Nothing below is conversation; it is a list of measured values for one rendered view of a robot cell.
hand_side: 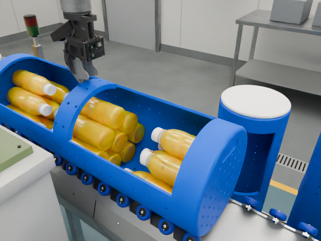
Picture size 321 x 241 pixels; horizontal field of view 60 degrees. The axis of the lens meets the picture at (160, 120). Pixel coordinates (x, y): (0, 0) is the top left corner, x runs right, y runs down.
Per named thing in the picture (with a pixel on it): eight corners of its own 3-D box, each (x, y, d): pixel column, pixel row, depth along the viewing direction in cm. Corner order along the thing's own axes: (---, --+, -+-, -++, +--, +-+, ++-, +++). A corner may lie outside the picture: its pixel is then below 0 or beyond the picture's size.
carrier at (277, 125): (201, 212, 176) (205, 254, 152) (216, 85, 129) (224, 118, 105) (247, 214, 174) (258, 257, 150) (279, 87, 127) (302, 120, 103)
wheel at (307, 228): (316, 236, 68) (319, 228, 69) (297, 227, 70) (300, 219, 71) (315, 236, 72) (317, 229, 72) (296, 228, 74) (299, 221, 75)
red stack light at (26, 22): (29, 27, 146) (27, 19, 144) (22, 25, 149) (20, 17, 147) (40, 24, 150) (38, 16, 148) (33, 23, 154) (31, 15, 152)
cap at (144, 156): (148, 167, 74) (143, 164, 75) (155, 154, 74) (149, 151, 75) (141, 164, 71) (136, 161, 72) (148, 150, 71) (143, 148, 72)
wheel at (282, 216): (285, 221, 72) (288, 213, 72) (268, 213, 74) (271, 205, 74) (284, 223, 76) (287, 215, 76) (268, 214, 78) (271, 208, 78)
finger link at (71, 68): (70, 75, 78) (65, 44, 73) (67, 74, 79) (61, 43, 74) (83, 70, 81) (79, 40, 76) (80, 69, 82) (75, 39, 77)
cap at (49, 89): (41, 91, 95) (45, 92, 95) (48, 82, 96) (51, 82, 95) (49, 96, 99) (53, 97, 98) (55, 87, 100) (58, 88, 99)
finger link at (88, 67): (95, 89, 81) (91, 59, 76) (81, 84, 84) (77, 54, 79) (102, 85, 84) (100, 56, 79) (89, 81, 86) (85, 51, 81)
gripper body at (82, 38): (85, 65, 73) (79, 17, 66) (64, 58, 77) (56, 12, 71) (106, 57, 78) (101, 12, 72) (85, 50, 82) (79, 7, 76)
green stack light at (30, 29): (32, 36, 149) (29, 27, 146) (25, 34, 152) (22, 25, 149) (42, 34, 153) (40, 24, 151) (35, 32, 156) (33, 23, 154)
